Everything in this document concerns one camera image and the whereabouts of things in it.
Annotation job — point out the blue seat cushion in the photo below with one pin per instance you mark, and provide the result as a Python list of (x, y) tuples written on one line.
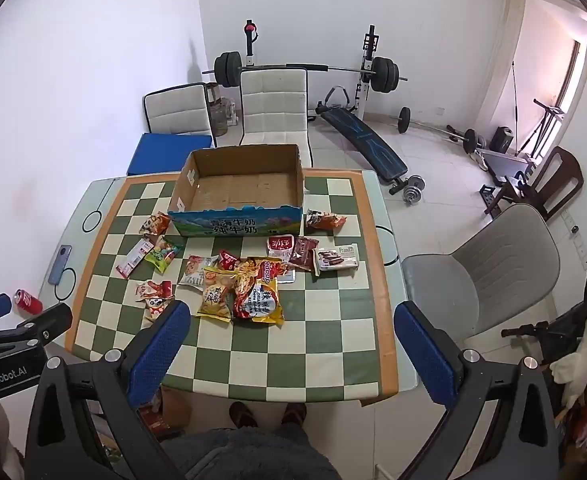
[(168, 155)]

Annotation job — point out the yellow-edged cartoon snack packet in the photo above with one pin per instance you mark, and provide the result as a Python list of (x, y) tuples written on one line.
[(197, 270)]

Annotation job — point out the red and white snack packet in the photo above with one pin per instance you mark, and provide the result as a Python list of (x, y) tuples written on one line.
[(280, 246)]

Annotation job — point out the red and white cartoon packet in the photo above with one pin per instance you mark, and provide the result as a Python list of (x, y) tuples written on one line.
[(156, 290), (156, 308)]

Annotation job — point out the small red triangular packet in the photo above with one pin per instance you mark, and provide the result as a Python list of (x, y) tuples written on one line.
[(227, 260)]

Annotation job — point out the orange cartoon snack packet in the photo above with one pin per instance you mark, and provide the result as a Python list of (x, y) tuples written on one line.
[(156, 224)]

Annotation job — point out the long barbell with black plates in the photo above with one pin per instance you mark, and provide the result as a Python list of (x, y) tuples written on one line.
[(228, 67)]

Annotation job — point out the small chrome dumbbell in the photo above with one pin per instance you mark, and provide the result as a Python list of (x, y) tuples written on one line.
[(414, 190)]

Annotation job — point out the large red yellow noodle packet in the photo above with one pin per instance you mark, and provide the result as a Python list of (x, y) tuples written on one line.
[(258, 301)]

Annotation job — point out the person's grey fuzzy clothing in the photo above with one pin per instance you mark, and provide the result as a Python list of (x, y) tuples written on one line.
[(253, 457)]

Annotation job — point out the dark wooden chair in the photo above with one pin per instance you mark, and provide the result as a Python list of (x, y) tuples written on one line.
[(566, 170)]

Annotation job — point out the white barbell rack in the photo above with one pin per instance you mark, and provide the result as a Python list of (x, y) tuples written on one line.
[(369, 42)]

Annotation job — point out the white padded chair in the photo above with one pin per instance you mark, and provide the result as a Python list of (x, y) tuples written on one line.
[(273, 105), (178, 110)]

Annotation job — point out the grey shell chair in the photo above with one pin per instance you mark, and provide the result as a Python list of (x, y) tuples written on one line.
[(498, 260)]

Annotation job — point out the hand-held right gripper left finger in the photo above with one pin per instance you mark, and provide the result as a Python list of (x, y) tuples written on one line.
[(166, 342)]

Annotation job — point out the white goose plush toy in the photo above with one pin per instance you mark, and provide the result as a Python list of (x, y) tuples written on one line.
[(581, 350)]

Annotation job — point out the person's brown shoe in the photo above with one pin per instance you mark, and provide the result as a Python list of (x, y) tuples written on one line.
[(294, 412)]

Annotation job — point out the cardboard box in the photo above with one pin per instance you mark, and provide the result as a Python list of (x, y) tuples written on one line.
[(233, 190)]

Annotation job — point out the yellow cracker packet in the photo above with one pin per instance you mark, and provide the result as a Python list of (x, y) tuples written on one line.
[(216, 299)]

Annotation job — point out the green candy packet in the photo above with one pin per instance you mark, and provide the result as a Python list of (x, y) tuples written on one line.
[(163, 256)]

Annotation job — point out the blue grey phone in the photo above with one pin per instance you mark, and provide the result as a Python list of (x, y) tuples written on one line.
[(59, 265)]

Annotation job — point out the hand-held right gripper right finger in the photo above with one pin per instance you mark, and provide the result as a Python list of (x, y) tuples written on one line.
[(423, 355)]

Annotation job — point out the curl bar with black plates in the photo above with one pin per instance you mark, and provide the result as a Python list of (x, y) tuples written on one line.
[(403, 120)]

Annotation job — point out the white chocolate biscuit packet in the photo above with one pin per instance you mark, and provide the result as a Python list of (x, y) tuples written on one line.
[(336, 260)]

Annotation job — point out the red soda can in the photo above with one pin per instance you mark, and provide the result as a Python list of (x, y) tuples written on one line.
[(27, 301)]

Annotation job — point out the pink and white long packet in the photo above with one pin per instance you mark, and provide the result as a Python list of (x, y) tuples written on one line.
[(134, 259)]

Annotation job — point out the white power strip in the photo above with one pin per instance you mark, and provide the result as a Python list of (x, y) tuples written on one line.
[(576, 232)]

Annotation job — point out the black sit-up bench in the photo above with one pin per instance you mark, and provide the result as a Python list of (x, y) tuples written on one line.
[(373, 147)]

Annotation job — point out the black exercise machine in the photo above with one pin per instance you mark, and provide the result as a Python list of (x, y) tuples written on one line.
[(508, 165)]

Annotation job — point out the dark red orange snack packet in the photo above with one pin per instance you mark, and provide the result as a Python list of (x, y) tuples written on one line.
[(326, 221)]

